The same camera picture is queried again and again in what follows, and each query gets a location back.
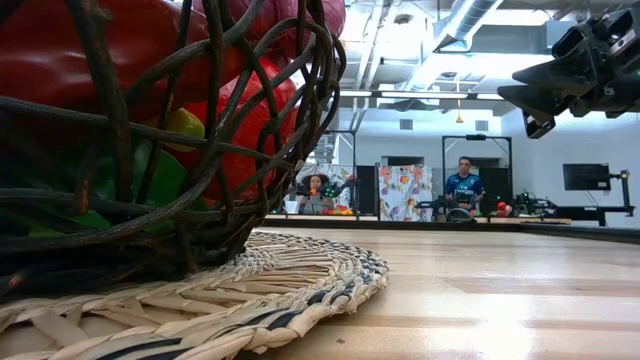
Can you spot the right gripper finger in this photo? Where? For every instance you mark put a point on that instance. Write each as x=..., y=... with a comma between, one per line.
x=535, y=100
x=560, y=77

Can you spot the red apple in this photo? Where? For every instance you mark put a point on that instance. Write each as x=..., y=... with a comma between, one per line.
x=245, y=150

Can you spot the black background robot arm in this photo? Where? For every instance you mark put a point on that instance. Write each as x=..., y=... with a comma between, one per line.
x=535, y=204
x=450, y=207

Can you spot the dark wicker basket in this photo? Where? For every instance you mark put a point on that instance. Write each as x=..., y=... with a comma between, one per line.
x=125, y=255

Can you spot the white ceiling light strip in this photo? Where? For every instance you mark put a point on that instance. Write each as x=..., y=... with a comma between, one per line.
x=489, y=96
x=422, y=95

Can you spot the yellow pendant lamp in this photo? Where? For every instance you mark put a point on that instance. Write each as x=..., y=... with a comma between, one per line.
x=459, y=119

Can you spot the dark background screen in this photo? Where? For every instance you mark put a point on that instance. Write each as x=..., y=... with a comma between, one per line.
x=496, y=182

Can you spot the black monitor on stand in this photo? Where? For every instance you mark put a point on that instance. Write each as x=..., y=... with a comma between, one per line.
x=586, y=176

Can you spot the person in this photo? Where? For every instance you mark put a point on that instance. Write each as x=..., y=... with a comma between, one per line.
x=465, y=185
x=314, y=192

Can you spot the red background toy fruit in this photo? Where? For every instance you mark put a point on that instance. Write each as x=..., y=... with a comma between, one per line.
x=502, y=208

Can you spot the black upright panel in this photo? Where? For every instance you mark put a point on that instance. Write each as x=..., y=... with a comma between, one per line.
x=366, y=190

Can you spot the background toy fruit pile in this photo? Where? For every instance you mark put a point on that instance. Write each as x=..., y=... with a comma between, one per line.
x=337, y=211

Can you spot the round woven straw placemat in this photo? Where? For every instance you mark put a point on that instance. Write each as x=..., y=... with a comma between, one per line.
x=250, y=300

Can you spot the green bell pepper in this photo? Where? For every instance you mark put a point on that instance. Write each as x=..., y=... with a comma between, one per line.
x=165, y=180

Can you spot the wall air vent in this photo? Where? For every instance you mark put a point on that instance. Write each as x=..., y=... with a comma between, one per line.
x=406, y=124
x=481, y=125

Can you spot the black stand frame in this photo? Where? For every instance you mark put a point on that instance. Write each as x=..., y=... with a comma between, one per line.
x=354, y=165
x=445, y=160

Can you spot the black metal table frame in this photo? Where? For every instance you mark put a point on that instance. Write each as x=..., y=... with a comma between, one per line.
x=450, y=224

